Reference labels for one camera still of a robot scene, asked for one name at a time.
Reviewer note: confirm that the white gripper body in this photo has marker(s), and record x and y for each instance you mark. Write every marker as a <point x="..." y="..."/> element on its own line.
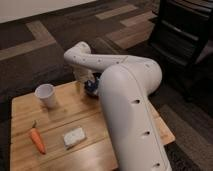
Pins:
<point x="83" y="74"/>

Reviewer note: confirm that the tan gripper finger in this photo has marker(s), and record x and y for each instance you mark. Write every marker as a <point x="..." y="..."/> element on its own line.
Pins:
<point x="78" y="87"/>
<point x="89" y="83"/>

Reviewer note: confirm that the blue ceramic bowl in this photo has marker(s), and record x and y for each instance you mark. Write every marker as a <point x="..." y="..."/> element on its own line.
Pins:
<point x="93" y="90"/>

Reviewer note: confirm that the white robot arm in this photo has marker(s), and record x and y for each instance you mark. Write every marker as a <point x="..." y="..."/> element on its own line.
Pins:
<point x="126" y="82"/>

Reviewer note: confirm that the white paper cup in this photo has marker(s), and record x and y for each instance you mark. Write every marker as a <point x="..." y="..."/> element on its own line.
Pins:
<point x="45" y="93"/>

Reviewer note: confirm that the white sponge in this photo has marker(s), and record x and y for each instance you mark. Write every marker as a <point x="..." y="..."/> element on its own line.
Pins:
<point x="73" y="137"/>

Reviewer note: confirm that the orange carrot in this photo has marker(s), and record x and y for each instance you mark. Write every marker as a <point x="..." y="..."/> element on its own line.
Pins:
<point x="37" y="139"/>

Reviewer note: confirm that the black furniture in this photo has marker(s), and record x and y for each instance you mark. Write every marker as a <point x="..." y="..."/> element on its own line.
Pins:
<point x="182" y="29"/>

